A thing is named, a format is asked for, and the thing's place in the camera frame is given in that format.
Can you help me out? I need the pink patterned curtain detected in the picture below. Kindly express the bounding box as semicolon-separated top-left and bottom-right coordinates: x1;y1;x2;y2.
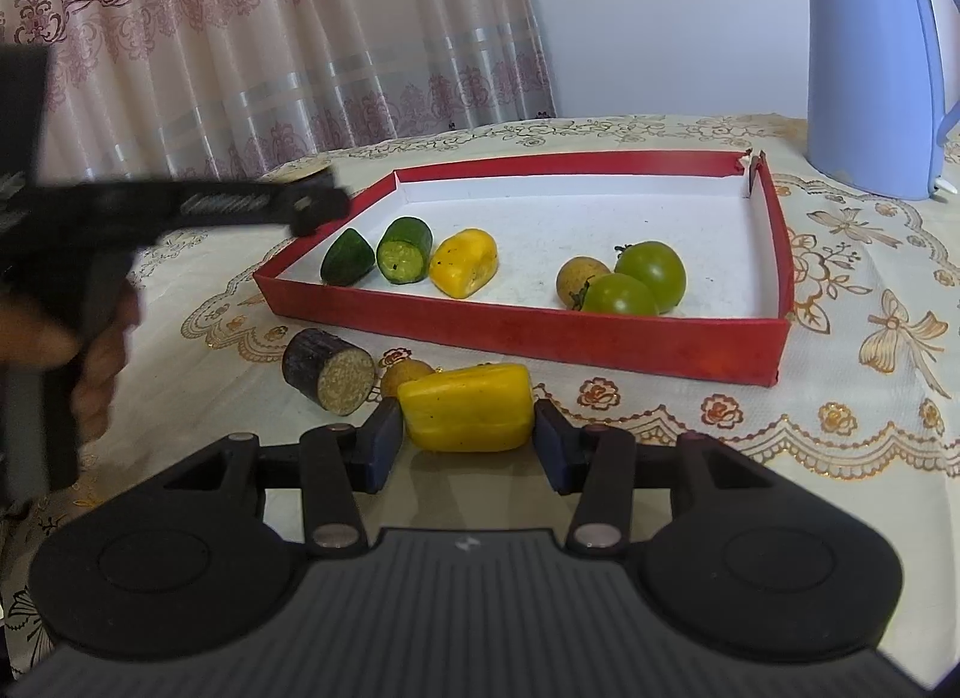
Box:
0;0;557;181

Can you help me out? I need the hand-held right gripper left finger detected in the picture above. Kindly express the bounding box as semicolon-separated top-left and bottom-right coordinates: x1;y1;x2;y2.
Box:
169;398;406;556

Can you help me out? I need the small brown longan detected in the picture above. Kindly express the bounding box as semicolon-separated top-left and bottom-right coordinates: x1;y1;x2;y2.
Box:
380;359;436;399

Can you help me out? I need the cucumber end piece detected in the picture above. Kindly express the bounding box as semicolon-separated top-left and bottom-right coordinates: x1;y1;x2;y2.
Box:
321;227;376;286

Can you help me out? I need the dark eggplant piece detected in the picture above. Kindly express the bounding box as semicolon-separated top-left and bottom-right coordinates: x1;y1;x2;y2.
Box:
281;328;378;416

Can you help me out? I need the red cardboard box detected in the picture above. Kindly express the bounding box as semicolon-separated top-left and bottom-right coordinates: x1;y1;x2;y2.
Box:
253;149;796;389

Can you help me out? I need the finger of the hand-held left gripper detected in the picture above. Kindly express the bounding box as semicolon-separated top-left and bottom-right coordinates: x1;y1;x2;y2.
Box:
154;176;350;237

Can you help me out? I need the person's left hand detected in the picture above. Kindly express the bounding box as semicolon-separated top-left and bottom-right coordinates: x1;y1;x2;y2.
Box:
0;289;142;442

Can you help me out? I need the blue electric kettle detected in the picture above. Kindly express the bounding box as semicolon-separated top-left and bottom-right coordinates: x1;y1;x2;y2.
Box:
793;0;960;202

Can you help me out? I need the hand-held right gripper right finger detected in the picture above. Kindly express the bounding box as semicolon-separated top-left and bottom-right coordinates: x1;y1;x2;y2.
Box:
532;400;766;556

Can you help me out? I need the large brown longan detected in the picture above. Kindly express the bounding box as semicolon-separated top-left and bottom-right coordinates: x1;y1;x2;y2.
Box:
555;255;617;309

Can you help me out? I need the small yellow pepper piece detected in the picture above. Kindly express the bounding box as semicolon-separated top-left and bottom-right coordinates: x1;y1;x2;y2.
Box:
429;229;500;298

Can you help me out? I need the green tomato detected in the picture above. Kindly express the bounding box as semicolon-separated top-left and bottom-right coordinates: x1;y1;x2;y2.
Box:
615;240;687;315
571;272;659;316

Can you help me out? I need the large yellow pepper piece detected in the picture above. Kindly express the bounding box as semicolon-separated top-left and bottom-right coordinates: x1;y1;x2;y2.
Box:
396;363;535;453

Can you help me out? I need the cucumber middle piece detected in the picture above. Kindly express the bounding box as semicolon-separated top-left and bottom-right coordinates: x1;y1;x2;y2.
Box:
376;216;434;285

